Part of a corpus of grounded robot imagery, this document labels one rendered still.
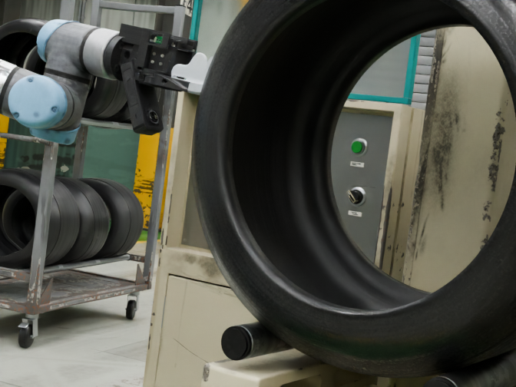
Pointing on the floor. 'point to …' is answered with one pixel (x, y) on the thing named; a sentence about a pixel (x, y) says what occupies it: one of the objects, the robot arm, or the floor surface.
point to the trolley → (74, 197)
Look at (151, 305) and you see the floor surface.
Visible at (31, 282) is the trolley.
